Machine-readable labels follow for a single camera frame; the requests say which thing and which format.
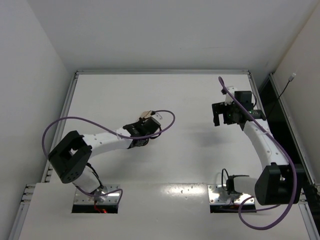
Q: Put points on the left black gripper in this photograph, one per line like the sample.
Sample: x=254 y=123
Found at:
x=152 y=124

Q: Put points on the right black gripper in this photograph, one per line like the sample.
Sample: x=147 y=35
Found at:
x=219 y=110

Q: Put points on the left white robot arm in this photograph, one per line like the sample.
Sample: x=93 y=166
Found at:
x=70 y=157

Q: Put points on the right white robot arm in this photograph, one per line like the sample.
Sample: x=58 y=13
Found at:
x=277 y=184

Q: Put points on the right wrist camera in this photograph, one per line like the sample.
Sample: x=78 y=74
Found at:
x=228 y=99

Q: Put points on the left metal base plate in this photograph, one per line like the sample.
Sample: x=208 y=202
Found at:
x=109 y=194

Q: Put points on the metal base plate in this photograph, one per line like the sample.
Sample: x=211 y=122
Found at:
x=219 y=197
x=109 y=194

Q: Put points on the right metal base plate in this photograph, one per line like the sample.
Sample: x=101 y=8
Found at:
x=219 y=197

